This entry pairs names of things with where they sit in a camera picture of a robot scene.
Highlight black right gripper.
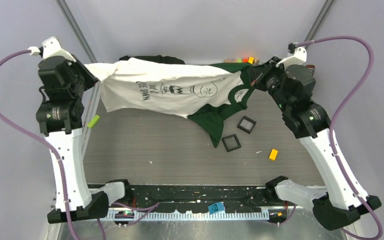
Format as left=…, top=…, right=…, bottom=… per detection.
left=246, top=56, right=292, bottom=112

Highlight white and green t-shirt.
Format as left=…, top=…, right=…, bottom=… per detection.
left=86, top=58, right=254, bottom=147

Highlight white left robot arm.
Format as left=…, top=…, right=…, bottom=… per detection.
left=36, top=56, right=134, bottom=224

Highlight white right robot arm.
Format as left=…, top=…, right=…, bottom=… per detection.
left=249, top=57, right=382, bottom=231

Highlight black garment in basket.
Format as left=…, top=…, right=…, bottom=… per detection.
left=119, top=55, right=186, bottom=65

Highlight lime green block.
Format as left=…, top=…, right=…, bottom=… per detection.
left=86, top=114, right=101, bottom=128

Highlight black square display box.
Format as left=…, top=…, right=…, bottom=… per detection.
left=237, top=115, right=257, bottom=134
left=221, top=134, right=242, bottom=153

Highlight yellow block on table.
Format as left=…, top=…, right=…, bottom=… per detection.
left=268, top=149, right=279, bottom=161

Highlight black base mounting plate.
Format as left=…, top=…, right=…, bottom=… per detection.
left=111, top=184, right=294, bottom=214

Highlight yellow block at wall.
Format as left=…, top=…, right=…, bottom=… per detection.
left=247, top=57, right=255, bottom=64

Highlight wooden block at wall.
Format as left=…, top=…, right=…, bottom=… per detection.
left=224, top=58, right=238, bottom=63

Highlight teal block on rail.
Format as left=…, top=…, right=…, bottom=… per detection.
left=207, top=202, right=225, bottom=215

